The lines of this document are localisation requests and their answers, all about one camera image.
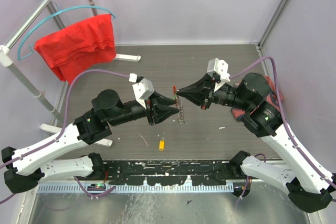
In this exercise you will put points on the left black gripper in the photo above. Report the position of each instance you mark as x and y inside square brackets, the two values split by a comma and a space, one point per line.
[156, 103]

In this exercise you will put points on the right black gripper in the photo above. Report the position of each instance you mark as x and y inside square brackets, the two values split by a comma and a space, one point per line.
[200, 92]

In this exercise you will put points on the metal key holder red handle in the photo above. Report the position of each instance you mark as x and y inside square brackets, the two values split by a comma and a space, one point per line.
[179, 106]

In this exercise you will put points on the yellow tag key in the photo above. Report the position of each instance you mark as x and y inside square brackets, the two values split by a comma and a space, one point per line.
[161, 144]

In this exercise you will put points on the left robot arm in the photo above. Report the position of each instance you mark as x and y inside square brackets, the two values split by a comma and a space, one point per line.
[27, 167]

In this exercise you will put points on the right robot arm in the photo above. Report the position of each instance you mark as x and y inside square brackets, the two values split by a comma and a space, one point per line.
[307, 184]

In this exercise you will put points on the reddish shirt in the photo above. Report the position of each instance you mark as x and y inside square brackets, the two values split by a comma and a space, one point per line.
[272, 98]

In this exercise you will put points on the red cloth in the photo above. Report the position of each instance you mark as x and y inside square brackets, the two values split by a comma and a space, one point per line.
[77, 47]

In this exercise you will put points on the teal clothes hanger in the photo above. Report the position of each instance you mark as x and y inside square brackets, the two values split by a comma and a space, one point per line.
[94, 7]

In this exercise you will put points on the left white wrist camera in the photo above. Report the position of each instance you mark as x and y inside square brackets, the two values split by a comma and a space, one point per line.
[142, 88]

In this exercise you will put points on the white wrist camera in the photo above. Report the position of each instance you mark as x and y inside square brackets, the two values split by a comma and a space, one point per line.
[219, 68]
[142, 88]

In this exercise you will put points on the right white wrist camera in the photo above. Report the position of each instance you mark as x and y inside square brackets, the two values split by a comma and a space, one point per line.
[219, 68]

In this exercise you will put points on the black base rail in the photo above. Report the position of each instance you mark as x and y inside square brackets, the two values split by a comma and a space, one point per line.
[167, 172]

